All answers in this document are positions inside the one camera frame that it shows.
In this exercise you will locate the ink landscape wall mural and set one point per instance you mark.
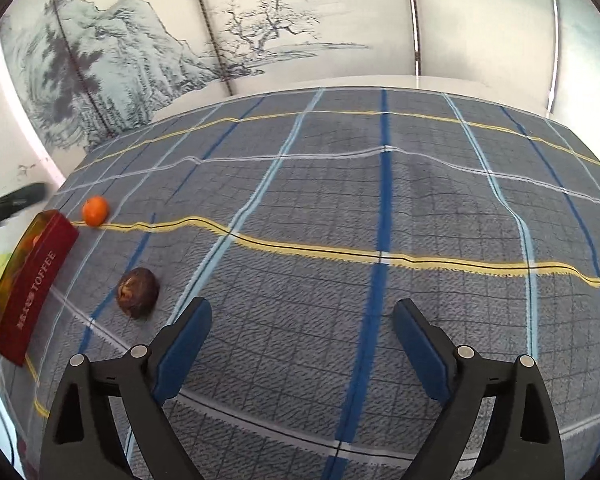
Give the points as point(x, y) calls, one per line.
point(105, 60)

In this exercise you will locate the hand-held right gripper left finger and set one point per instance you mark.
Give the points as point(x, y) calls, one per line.
point(180, 355)

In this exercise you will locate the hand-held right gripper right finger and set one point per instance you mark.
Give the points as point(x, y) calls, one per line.
point(422, 355)

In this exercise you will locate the brown taro with fibrous top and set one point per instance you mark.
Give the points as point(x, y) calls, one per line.
point(139, 294)

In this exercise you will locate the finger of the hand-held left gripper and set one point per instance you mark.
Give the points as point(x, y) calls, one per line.
point(10, 202)

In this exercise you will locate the grey plaid blanket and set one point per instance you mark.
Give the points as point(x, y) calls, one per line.
point(430, 210)

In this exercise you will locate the red candy box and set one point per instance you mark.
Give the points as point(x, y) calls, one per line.
point(35, 285)

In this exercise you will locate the orange tangerine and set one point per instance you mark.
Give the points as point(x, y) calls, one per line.
point(95, 210)

